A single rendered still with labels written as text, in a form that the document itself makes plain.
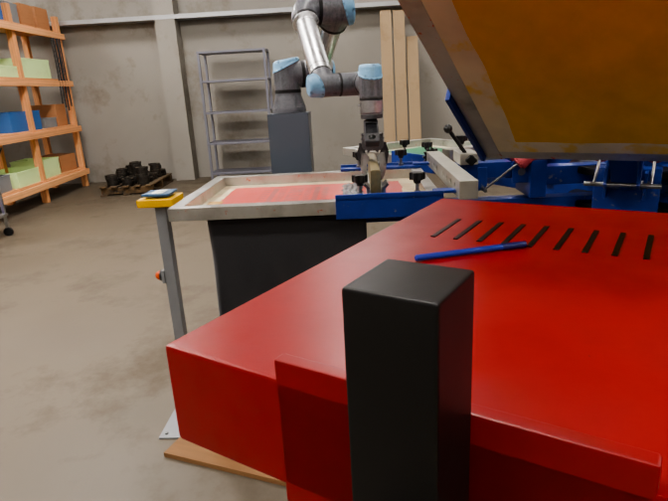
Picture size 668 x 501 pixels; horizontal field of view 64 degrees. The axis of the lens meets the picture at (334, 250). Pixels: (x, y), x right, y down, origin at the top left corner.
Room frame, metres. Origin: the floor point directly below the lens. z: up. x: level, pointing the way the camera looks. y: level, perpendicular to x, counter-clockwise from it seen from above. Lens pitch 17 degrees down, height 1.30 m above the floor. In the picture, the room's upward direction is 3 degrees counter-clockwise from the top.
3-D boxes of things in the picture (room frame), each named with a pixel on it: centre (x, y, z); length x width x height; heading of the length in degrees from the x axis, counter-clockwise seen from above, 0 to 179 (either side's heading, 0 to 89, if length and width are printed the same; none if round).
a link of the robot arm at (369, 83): (1.78, -0.15, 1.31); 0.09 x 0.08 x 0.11; 14
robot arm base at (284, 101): (2.47, 0.17, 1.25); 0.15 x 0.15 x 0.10
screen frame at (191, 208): (1.77, 0.06, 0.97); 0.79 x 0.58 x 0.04; 87
